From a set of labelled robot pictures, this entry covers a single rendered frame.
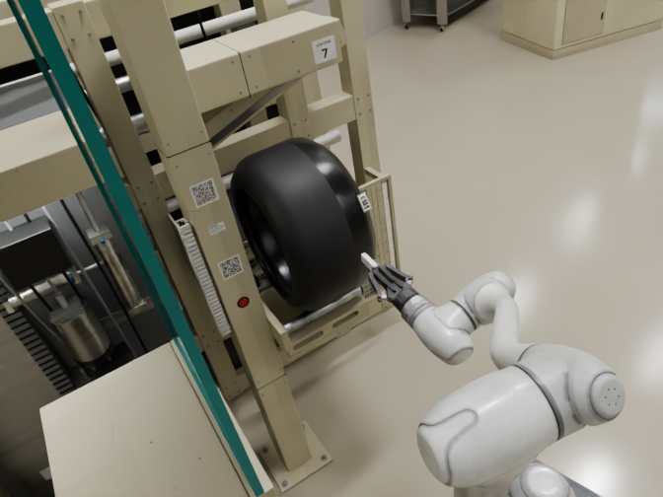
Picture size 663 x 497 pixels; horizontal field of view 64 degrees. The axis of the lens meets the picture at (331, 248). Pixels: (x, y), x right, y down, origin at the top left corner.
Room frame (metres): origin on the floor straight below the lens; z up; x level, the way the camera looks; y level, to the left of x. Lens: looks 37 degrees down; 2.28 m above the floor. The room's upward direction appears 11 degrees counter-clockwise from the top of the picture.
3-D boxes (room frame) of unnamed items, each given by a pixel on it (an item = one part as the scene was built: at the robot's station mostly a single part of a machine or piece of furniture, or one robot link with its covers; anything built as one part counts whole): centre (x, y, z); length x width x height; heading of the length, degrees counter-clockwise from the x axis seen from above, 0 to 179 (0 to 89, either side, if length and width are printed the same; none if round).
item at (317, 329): (1.47, 0.08, 0.84); 0.36 x 0.09 x 0.06; 115
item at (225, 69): (1.92, 0.15, 1.71); 0.61 x 0.25 x 0.15; 115
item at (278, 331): (1.52, 0.30, 0.90); 0.40 x 0.03 x 0.10; 25
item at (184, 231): (1.40, 0.43, 1.19); 0.05 x 0.04 x 0.48; 25
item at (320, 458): (1.47, 0.36, 0.01); 0.27 x 0.27 x 0.02; 25
